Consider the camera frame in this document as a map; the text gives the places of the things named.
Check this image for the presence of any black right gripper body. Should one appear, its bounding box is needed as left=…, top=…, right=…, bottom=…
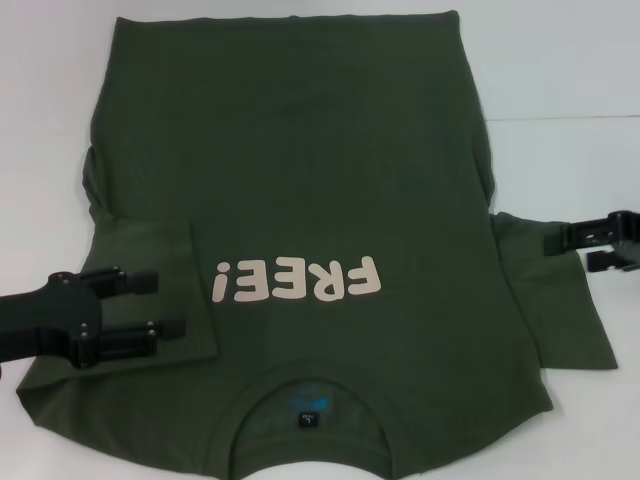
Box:
left=607, top=210, right=640, bottom=274

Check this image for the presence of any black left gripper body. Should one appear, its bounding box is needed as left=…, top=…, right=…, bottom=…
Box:
left=0, top=272, right=100, bottom=371

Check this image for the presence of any dark green FREE! t-shirt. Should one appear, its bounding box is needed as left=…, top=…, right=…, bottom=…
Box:
left=13, top=8, right=617, bottom=480

